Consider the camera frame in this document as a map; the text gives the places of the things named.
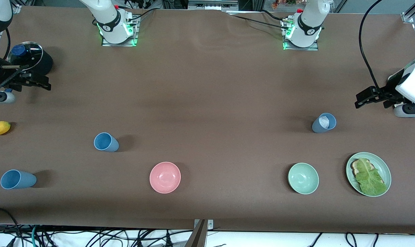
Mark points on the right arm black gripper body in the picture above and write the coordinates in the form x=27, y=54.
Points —
x=12, y=80

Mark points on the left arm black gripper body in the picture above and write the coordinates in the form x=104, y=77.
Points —
x=389, y=90

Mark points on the white paper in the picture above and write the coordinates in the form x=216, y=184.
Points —
x=324, y=122

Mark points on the blue cup holding paper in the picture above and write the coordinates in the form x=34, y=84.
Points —
x=316, y=127

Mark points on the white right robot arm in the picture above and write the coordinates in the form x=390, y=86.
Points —
x=111, y=24

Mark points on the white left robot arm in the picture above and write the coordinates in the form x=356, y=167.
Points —
x=307, y=31

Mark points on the glass lid with blue knob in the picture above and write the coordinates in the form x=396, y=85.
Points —
x=30, y=55

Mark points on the toast bread slice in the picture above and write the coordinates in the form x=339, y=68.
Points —
x=355, y=168

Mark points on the light green plate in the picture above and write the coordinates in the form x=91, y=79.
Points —
x=385, y=169

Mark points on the green lettuce leaf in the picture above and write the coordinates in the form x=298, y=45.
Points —
x=370, y=180

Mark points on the light green bowl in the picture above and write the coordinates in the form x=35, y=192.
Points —
x=303, y=178

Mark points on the pink bowl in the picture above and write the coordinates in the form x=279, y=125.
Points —
x=165, y=177

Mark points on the brown table cover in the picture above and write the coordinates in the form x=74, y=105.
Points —
x=207, y=85

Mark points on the grey metal equipment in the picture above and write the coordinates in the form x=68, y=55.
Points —
x=210, y=5

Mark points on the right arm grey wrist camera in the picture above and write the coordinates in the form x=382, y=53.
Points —
x=1, y=97

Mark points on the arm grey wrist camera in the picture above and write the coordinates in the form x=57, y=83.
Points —
x=410, y=110
x=1, y=97

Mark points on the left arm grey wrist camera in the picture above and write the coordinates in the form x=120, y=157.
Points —
x=410, y=110

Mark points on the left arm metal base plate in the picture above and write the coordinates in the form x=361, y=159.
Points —
x=315, y=48

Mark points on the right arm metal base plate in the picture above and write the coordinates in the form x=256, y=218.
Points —
x=136, y=34

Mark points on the silver clamp bracket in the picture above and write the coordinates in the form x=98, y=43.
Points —
x=210, y=224

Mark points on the dark mount pole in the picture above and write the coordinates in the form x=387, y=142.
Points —
x=197, y=238

